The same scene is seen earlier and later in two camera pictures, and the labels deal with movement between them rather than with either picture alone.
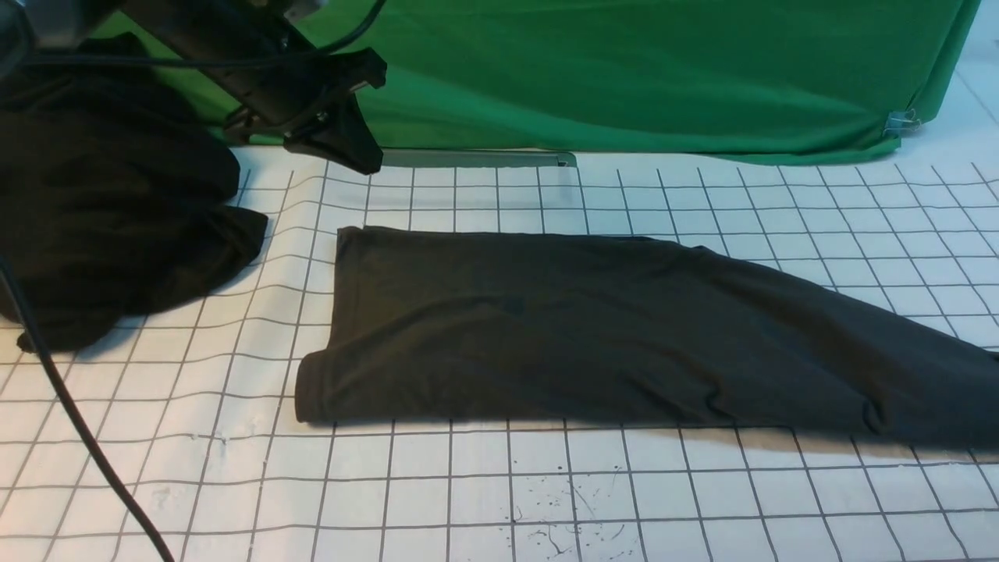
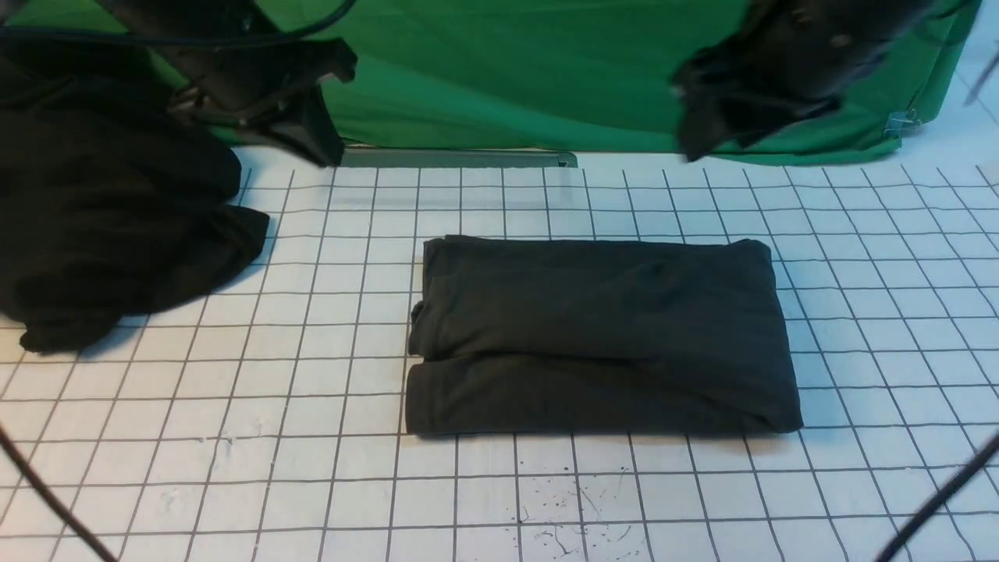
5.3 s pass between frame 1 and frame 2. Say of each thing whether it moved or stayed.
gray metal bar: stayed
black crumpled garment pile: stayed
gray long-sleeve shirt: moved
